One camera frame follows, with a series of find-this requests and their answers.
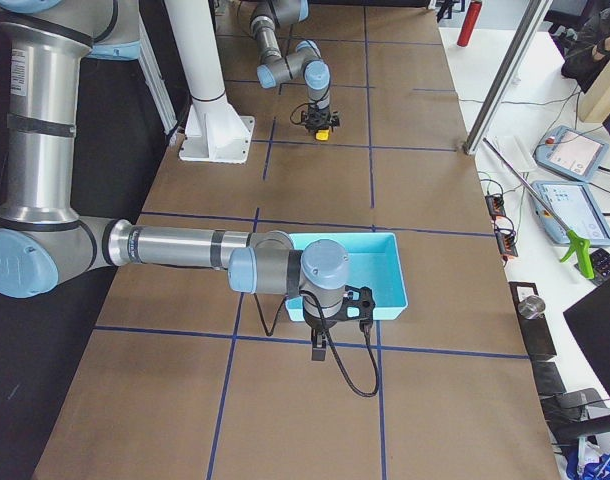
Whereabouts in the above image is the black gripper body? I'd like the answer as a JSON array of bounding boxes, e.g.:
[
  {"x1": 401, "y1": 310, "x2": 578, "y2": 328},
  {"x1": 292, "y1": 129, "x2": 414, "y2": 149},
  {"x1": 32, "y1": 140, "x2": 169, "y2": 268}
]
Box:
[
  {"x1": 302, "y1": 104, "x2": 339, "y2": 131},
  {"x1": 304, "y1": 311, "x2": 340, "y2": 345}
]

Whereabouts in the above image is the yellow beetle toy car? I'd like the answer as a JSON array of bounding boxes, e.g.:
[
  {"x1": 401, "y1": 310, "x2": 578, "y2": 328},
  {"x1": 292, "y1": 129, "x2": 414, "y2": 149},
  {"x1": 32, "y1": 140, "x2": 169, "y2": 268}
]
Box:
[{"x1": 315, "y1": 129, "x2": 330, "y2": 141}]

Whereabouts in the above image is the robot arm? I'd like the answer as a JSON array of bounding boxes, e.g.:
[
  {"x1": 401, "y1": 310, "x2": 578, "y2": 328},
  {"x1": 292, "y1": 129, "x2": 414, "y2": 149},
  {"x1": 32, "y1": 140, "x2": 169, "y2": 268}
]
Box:
[
  {"x1": 0, "y1": 1, "x2": 234, "y2": 369},
  {"x1": 249, "y1": 0, "x2": 340, "y2": 141}
]

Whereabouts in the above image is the light blue plastic bin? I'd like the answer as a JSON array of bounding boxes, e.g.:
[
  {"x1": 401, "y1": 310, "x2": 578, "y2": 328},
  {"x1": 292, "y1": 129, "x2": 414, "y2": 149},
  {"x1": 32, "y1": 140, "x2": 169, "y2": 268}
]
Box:
[{"x1": 290, "y1": 232, "x2": 408, "y2": 321}]

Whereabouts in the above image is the brown paper table cover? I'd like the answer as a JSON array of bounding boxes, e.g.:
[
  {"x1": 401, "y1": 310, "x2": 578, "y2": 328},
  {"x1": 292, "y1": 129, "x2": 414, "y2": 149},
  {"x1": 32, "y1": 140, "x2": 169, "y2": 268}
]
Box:
[{"x1": 32, "y1": 4, "x2": 561, "y2": 480}]

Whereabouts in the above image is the red cylinder can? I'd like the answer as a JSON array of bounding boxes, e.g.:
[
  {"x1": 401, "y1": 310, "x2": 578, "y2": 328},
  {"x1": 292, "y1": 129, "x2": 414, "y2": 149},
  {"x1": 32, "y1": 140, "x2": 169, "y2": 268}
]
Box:
[{"x1": 456, "y1": 0, "x2": 483, "y2": 48}]

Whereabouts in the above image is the metal cup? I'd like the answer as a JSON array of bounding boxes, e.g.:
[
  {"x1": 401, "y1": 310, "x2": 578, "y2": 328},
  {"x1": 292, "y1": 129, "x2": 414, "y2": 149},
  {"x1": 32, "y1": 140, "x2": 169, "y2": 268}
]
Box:
[{"x1": 517, "y1": 295, "x2": 546, "y2": 320}]

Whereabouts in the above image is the teach pendant tablet far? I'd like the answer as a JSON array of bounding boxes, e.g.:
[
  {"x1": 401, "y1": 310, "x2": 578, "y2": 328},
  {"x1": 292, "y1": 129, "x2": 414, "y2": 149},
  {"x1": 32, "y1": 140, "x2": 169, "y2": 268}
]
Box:
[{"x1": 534, "y1": 125, "x2": 609, "y2": 182}]

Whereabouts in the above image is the black camera cable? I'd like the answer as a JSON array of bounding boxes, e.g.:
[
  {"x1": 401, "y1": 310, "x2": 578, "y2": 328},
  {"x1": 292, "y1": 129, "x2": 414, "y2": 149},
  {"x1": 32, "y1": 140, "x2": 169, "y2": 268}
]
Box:
[{"x1": 252, "y1": 292, "x2": 382, "y2": 399}]

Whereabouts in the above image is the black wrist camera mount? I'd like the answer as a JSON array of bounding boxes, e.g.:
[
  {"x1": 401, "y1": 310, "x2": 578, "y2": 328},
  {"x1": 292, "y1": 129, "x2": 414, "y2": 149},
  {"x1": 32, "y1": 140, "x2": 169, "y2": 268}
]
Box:
[{"x1": 332, "y1": 285, "x2": 376, "y2": 324}]

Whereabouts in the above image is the white pedestal column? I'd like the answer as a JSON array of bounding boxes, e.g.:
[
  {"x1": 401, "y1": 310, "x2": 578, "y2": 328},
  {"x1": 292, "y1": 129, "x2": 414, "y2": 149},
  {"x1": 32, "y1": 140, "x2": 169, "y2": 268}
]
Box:
[{"x1": 165, "y1": 0, "x2": 255, "y2": 164}]

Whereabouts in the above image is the aluminium frame post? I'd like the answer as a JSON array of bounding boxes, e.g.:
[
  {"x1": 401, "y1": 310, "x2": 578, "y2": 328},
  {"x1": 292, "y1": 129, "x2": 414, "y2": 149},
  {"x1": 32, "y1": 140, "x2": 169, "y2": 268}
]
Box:
[{"x1": 463, "y1": 0, "x2": 552, "y2": 155}]

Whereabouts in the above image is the green handled reacher tool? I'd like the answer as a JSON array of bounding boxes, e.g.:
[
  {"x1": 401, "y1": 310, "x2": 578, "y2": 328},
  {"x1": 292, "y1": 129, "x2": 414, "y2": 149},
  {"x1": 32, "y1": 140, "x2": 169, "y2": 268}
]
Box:
[{"x1": 482, "y1": 138, "x2": 595, "y2": 279}]

